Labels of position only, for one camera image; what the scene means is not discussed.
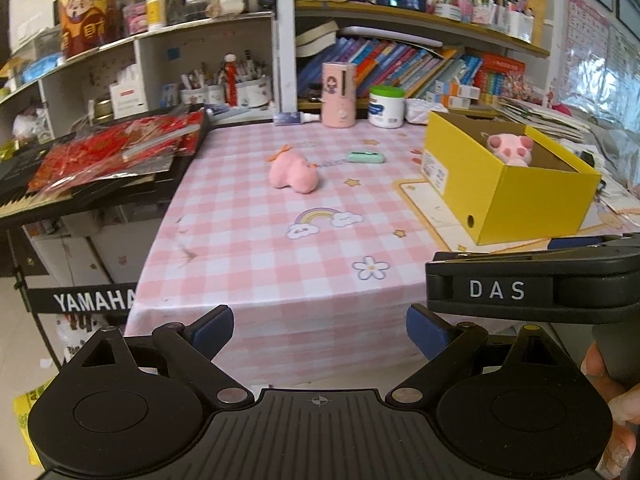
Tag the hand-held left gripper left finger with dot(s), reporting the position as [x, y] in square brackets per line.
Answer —
[215, 330]

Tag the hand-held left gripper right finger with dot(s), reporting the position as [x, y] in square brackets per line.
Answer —
[425, 332]

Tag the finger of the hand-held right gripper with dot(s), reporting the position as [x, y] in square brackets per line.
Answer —
[580, 242]

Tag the yellow cardboard box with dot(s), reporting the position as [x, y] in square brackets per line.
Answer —
[525, 200]

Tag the pale pink plush pig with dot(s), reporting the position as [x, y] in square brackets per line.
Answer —
[510, 147]

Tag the person's right hand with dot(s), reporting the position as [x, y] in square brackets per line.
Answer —
[625, 405]

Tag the pink checked tablecloth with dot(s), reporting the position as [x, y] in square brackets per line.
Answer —
[250, 240]

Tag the pile of papers and booklets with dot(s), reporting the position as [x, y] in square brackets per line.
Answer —
[540, 120]

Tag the black keyboard stand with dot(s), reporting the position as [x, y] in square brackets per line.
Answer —
[75, 301]

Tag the pink plush with orange bow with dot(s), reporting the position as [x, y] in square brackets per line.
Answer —
[295, 172]

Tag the orange blue white carton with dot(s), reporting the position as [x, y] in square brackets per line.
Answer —
[470, 102]
[457, 89]

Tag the mint green small case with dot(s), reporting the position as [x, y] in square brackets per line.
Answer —
[365, 157]

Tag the red boxed book set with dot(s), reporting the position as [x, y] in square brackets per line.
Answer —
[500, 75]

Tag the stack of red packets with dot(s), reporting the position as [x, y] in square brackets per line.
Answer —
[115, 150]

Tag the white quilted purse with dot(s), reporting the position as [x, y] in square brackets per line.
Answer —
[417, 110]

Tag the yellow plastic bag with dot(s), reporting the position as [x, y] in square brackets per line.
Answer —
[25, 420]

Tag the white tube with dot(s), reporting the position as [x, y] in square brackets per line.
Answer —
[292, 118]

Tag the white jar green lid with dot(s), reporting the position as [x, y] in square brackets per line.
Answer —
[386, 110]

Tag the white pen cup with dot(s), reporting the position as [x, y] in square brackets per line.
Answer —
[202, 95]
[254, 94]

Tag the wooden bookshelf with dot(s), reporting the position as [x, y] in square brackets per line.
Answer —
[450, 42]

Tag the white red tissue box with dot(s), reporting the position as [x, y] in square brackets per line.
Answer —
[127, 97]

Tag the pink cylindrical container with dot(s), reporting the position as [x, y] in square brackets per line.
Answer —
[339, 95]

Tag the black electric keyboard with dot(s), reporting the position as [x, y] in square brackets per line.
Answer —
[15, 165]

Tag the row of colourful books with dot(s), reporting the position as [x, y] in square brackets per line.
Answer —
[390, 65]

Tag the white shelf unit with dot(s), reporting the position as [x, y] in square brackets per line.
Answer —
[150, 50]

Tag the dark jar white lid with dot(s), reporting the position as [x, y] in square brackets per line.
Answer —
[196, 6]

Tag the white bottle yellow label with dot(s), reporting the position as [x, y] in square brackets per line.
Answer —
[155, 10]

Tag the fortune god paper bag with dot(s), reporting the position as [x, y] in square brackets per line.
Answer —
[90, 20]

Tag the pink wall poster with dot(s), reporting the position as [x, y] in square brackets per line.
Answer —
[590, 45]

